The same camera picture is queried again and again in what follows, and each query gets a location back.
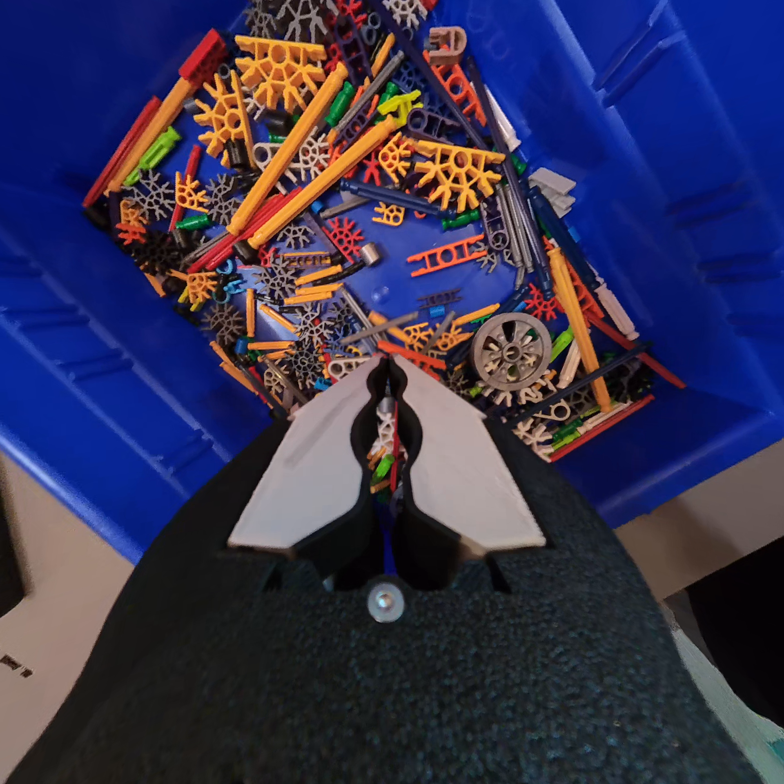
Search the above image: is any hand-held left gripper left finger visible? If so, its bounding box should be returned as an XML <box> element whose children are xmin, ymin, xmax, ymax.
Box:
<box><xmin>229</xmin><ymin>356</ymin><xmax>390</xmax><ymax>564</ymax></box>

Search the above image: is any pile of colourful toy parts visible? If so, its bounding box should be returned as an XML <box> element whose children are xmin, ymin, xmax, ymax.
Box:
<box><xmin>80</xmin><ymin>0</ymin><xmax>689</xmax><ymax>491</ymax></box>

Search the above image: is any blue plastic bin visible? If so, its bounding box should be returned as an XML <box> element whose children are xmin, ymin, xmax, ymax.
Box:
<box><xmin>0</xmin><ymin>0</ymin><xmax>784</xmax><ymax>564</ymax></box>

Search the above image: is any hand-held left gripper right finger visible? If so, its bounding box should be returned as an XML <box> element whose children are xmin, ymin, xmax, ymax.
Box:
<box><xmin>392</xmin><ymin>356</ymin><xmax>548</xmax><ymax>564</ymax></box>

